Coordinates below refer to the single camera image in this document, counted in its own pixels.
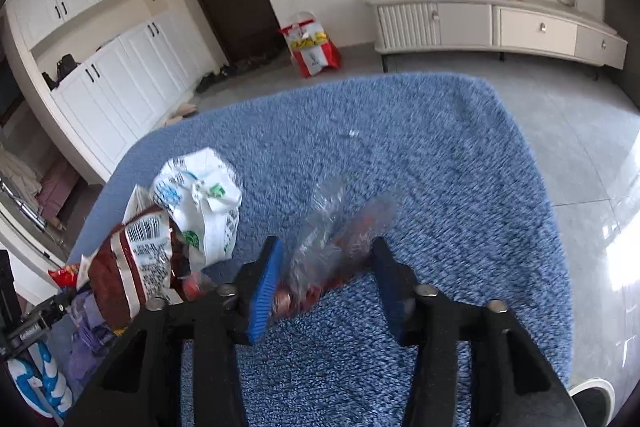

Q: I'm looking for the purple snack wrapper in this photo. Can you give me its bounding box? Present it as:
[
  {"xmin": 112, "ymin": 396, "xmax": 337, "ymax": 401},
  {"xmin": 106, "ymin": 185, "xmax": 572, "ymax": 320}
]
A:
[{"xmin": 68, "ymin": 291, "xmax": 116, "ymax": 386}]

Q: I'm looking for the red snack bag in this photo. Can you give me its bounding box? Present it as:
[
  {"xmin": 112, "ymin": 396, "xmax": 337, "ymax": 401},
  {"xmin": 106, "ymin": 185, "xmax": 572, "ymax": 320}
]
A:
[{"xmin": 48, "ymin": 263, "xmax": 80, "ymax": 289}]

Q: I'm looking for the dark brown snack bag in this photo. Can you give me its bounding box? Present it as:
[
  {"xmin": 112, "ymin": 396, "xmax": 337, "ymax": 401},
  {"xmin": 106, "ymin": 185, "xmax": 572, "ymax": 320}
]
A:
[{"xmin": 76, "ymin": 185, "xmax": 191, "ymax": 332}]

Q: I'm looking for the white green printed bag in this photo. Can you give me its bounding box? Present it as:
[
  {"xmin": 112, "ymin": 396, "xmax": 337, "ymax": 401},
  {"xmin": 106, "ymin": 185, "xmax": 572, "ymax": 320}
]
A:
[{"xmin": 151, "ymin": 147, "xmax": 243, "ymax": 272}]

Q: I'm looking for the clear red plastic wrapper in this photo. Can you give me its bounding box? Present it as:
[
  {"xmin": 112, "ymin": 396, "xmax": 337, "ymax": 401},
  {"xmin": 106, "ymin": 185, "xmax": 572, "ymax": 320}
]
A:
[{"xmin": 271, "ymin": 176, "xmax": 397, "ymax": 320}]

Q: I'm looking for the blue white gloved left hand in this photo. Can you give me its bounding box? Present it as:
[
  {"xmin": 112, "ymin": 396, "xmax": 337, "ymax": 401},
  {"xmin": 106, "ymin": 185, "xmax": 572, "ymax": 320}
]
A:
[{"xmin": 6, "ymin": 340, "xmax": 74, "ymax": 421}]

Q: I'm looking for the pink bed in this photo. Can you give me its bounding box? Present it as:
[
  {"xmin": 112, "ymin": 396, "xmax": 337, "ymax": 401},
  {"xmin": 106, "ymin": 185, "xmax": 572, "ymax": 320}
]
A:
[{"xmin": 36, "ymin": 156, "xmax": 80, "ymax": 221}]

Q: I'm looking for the blue fluffy rug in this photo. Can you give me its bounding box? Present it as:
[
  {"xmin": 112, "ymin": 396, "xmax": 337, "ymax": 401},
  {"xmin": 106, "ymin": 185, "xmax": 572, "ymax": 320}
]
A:
[{"xmin": 70, "ymin": 72, "xmax": 574, "ymax": 426}]

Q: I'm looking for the black handbag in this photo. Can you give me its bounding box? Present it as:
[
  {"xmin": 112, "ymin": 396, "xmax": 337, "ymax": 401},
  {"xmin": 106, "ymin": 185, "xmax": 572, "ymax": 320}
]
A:
[{"xmin": 41, "ymin": 54, "xmax": 79, "ymax": 91}]

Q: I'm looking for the dark doormat with shoes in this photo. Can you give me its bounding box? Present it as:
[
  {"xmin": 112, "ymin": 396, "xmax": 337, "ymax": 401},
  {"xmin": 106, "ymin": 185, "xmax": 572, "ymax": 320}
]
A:
[{"xmin": 194, "ymin": 51, "xmax": 288, "ymax": 94}]

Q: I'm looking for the red white shopping bag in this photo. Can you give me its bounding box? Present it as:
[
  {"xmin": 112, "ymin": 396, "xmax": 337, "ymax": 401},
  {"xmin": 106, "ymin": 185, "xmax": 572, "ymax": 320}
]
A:
[{"xmin": 280, "ymin": 12, "xmax": 342, "ymax": 78}]

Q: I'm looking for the white tv cabinet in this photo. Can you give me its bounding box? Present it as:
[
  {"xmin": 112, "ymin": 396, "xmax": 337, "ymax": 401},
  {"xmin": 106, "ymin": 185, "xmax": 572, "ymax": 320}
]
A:
[{"xmin": 364, "ymin": 0, "xmax": 627, "ymax": 70}]

